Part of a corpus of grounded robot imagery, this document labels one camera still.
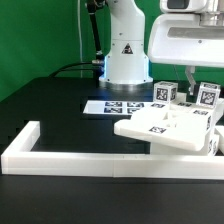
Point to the black camera pole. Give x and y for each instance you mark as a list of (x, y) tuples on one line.
[(92, 7)]

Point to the white tagged cube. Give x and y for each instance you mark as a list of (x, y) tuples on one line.
[(208, 94), (165, 91)]

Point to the white H-shaped chair back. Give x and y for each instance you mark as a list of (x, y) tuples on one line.
[(147, 124)]

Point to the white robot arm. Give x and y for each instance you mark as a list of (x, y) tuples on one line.
[(126, 65)]

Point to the white tag base sheet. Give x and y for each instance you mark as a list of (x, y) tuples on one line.
[(98, 107)]

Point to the white block right edge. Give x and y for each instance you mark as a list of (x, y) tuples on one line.
[(219, 130)]

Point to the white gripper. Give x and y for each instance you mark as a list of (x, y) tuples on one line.
[(189, 32)]

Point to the white U-shaped fence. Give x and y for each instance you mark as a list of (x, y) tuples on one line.
[(19, 158)]

